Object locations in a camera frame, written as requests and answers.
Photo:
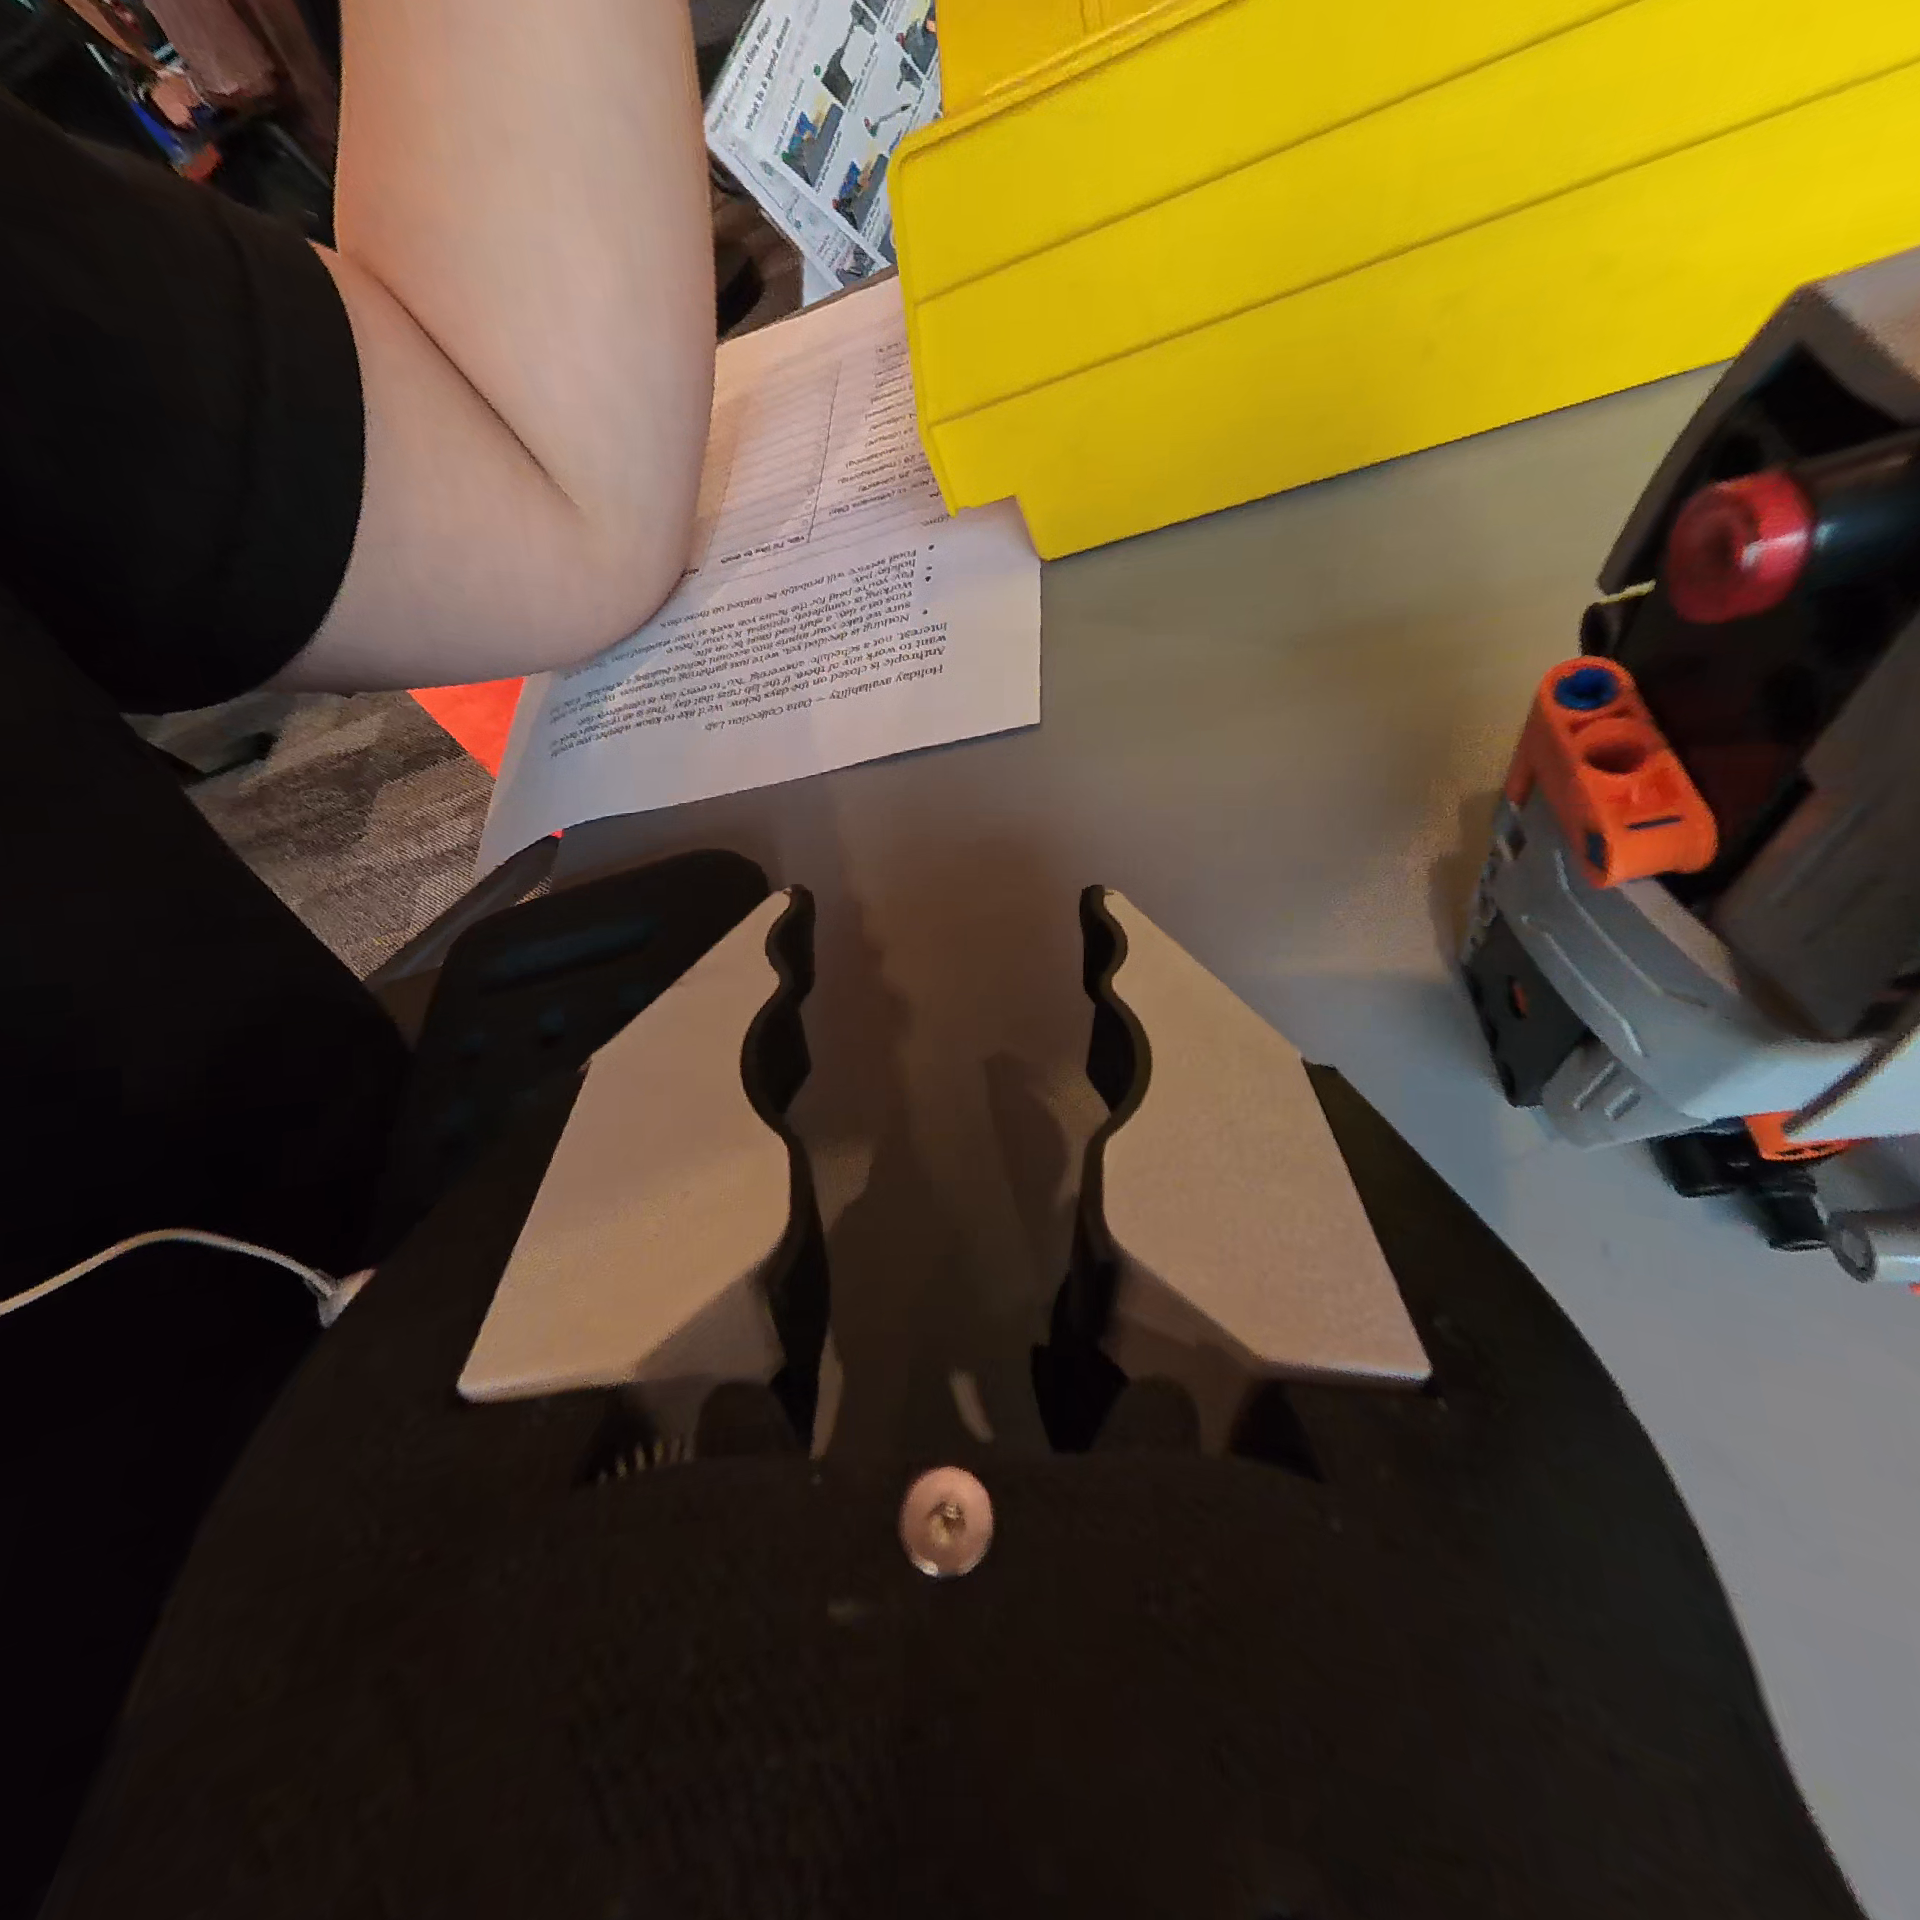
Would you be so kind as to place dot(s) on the yellow plastic bin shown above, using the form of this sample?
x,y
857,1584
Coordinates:
x,y
1350,269

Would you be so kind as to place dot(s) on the person's black shirt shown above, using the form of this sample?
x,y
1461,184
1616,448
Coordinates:
x,y
166,523

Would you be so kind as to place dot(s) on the white desk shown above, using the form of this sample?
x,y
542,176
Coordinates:
x,y
1277,779

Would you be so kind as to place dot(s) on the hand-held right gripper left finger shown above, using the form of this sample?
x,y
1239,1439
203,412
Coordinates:
x,y
661,1201

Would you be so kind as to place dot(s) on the illustrated printed leaflet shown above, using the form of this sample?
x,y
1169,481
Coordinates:
x,y
825,136

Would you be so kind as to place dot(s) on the black chair armrest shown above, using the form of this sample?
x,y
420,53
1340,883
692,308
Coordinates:
x,y
569,945

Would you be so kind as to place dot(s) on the grey brick-built model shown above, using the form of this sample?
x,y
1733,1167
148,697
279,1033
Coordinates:
x,y
1769,779

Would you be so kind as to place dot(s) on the orange floor cone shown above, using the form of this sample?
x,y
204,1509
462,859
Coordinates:
x,y
480,721

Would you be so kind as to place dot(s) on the printed paper sheet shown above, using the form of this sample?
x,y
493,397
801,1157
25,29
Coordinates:
x,y
781,661

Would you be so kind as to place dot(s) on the person's left forearm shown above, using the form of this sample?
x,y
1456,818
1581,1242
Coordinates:
x,y
525,375

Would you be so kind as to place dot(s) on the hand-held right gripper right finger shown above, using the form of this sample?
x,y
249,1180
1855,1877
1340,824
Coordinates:
x,y
1260,1201

